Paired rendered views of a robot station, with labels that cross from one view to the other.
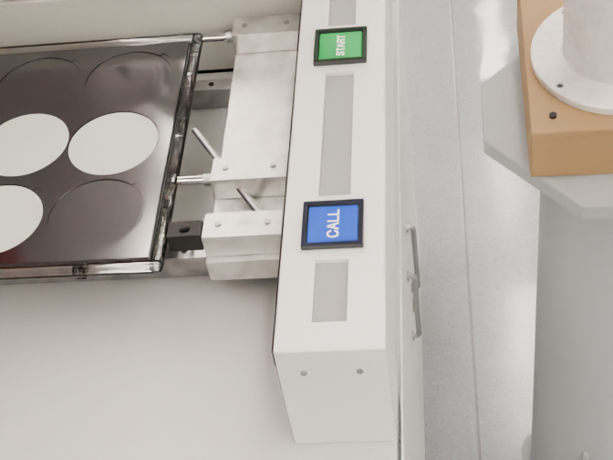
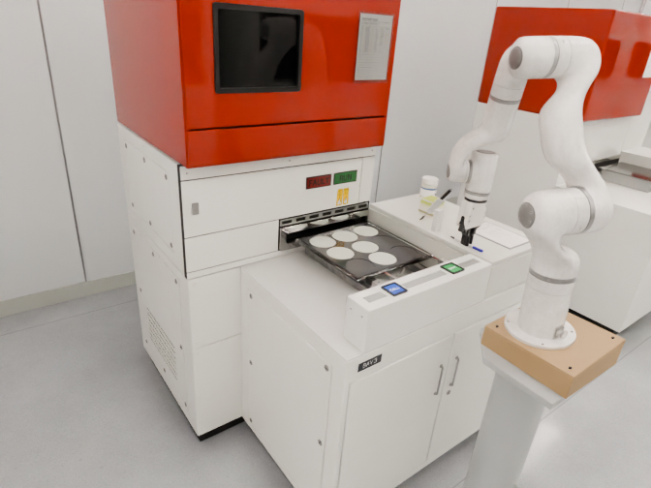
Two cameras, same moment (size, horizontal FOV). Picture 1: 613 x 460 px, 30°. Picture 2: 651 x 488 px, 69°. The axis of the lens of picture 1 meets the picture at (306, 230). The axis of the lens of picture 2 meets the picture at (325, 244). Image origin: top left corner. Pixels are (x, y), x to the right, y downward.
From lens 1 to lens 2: 73 cm
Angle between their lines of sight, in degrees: 39
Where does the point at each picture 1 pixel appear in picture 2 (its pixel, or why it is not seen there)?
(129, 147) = (384, 260)
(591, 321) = (489, 431)
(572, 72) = (515, 321)
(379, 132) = (433, 285)
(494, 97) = not seen: hidden behind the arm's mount
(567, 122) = (498, 330)
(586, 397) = (479, 469)
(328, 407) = (353, 326)
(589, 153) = (500, 346)
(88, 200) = (361, 262)
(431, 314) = not seen: hidden behind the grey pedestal
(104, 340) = (335, 293)
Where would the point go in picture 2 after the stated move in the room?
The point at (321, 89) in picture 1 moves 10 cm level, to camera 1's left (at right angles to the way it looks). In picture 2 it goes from (434, 271) to (408, 259)
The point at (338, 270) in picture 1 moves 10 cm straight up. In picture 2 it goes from (383, 296) to (387, 265)
